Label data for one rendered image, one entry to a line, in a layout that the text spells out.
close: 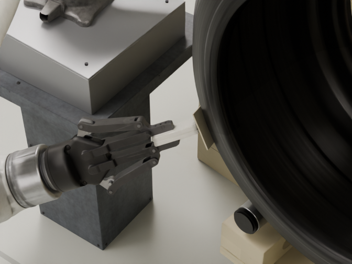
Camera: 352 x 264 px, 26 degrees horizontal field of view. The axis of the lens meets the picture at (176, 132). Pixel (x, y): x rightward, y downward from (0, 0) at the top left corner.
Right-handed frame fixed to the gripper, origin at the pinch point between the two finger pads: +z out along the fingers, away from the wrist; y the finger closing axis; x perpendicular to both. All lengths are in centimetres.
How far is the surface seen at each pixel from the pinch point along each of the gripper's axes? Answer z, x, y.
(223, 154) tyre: 6.1, 3.3, 4.3
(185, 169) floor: -32, -119, 59
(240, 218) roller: 4.5, 0.9, 16.2
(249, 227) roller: 5.3, 1.6, 17.8
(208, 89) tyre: 7.9, 5.5, -6.6
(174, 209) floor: -36, -103, 63
